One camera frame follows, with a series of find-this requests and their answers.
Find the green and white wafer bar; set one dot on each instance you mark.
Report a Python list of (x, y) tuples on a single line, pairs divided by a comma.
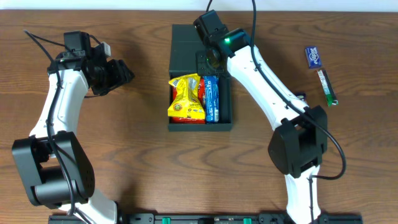
[(330, 96)]

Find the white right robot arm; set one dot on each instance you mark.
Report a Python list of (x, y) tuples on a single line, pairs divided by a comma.
[(296, 146)]

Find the dark green box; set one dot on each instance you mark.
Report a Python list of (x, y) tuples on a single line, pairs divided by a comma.
[(184, 46)]

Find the blue Oreo cookie pack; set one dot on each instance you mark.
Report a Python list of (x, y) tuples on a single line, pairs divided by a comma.
[(211, 99)]

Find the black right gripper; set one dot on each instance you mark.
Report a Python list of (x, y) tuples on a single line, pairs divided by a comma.
[(203, 63)]

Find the yellow snack packet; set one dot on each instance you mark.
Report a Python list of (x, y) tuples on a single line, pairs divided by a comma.
[(186, 103)]

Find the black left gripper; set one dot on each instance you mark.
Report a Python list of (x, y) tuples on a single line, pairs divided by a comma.
[(117, 73)]

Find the blue Dairy Milk chocolate bar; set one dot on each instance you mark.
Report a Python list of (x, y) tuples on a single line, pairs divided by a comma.
[(302, 96)]

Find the red Hacks candy bag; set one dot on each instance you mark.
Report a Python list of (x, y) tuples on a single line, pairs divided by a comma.
[(201, 97)]

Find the small blue Eclipse mint box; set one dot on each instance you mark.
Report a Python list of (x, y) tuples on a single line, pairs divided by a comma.
[(313, 57)]

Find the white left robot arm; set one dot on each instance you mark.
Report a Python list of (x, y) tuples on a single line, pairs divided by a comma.
[(54, 169)]

